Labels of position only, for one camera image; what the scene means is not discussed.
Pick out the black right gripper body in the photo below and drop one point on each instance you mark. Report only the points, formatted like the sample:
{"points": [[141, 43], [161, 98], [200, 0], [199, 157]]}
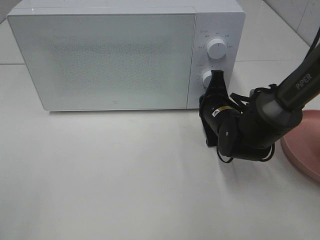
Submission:
{"points": [[220, 115]]}

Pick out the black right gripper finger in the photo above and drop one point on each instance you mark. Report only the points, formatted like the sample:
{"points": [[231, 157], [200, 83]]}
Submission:
{"points": [[217, 84]]}

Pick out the pink round plate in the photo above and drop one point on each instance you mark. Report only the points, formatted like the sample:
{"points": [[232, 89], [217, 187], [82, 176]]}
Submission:
{"points": [[301, 146]]}

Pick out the white microwave door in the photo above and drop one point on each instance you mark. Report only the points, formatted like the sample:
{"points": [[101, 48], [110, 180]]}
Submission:
{"points": [[107, 62]]}

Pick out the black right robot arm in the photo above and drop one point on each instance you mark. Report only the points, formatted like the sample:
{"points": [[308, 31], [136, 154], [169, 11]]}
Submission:
{"points": [[247, 127]]}

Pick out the white lower timer knob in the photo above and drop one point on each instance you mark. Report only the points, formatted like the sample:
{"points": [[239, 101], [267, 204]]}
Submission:
{"points": [[206, 78]]}

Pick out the white upper power knob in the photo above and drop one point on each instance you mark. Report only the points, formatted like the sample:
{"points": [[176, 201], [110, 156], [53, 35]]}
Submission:
{"points": [[216, 48]]}

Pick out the white microwave oven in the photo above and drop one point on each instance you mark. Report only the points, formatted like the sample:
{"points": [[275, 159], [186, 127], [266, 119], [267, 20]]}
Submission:
{"points": [[213, 18]]}

